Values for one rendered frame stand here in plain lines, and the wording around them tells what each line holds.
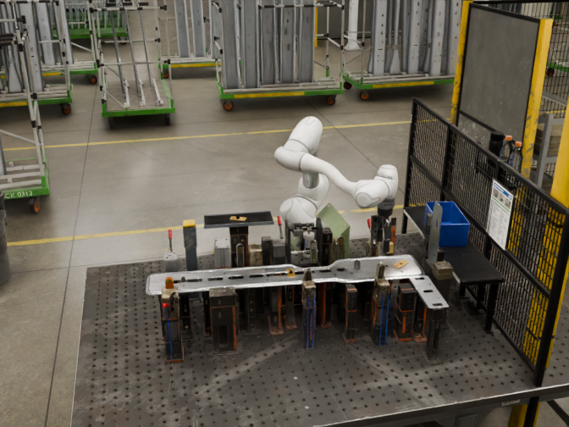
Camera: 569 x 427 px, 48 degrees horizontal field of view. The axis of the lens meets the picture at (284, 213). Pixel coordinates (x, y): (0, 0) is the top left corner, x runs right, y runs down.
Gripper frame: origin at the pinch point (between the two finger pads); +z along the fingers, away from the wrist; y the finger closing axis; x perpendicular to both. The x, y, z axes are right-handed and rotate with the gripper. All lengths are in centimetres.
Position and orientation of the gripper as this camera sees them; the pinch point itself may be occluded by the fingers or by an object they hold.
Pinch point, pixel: (383, 243)
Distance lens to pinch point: 324.1
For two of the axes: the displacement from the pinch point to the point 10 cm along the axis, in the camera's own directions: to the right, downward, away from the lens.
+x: 9.9, -0.7, 1.3
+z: 0.1, 9.0, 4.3
